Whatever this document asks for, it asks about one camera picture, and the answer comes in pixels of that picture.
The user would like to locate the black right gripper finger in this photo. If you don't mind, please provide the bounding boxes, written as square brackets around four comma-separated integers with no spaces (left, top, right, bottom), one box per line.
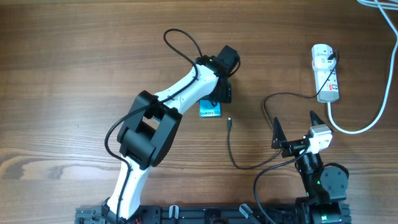
[271,117,287,149]
[310,111,325,126]

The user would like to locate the blue Galaxy smartphone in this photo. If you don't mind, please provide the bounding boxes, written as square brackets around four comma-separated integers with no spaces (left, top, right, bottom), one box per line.
[199,100,221,118]

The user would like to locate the black USB charging cable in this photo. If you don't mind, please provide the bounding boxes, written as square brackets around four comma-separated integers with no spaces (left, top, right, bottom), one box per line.
[226,49,340,170]

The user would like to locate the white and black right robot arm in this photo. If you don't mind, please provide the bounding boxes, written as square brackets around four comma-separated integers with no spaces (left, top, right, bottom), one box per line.
[271,111,352,224]

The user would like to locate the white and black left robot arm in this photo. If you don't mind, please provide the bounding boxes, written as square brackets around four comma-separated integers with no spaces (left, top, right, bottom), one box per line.
[101,45,240,223]

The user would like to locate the white USB charger adapter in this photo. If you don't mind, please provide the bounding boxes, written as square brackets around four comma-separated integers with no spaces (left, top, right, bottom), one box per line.
[312,55,336,71]

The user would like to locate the white power strip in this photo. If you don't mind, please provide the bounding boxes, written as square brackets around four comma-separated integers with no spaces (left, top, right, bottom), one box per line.
[312,44,340,103]

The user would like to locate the white power strip cord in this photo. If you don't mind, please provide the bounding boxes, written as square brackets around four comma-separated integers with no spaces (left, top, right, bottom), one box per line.
[326,0,398,135]

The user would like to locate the white cables at corner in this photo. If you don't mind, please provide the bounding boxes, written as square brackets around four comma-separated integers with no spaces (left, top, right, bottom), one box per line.
[356,0,398,11]

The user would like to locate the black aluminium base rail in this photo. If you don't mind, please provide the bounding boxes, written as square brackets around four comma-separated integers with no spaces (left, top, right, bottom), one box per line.
[74,203,352,224]

